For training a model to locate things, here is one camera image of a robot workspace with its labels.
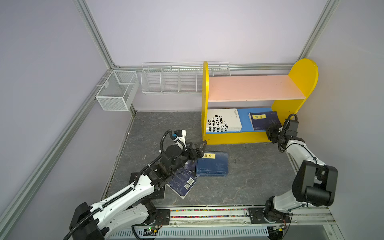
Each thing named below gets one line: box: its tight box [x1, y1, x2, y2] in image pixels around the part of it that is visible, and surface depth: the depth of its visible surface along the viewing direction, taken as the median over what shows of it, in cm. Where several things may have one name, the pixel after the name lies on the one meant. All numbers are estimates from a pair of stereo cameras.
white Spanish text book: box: [206, 108, 242, 133], surface depth 93 cm
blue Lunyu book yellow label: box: [195, 151, 229, 177], surface depth 91 cm
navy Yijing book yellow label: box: [248, 111, 282, 131], surface depth 97 cm
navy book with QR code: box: [165, 169, 198, 200], surface depth 84 cm
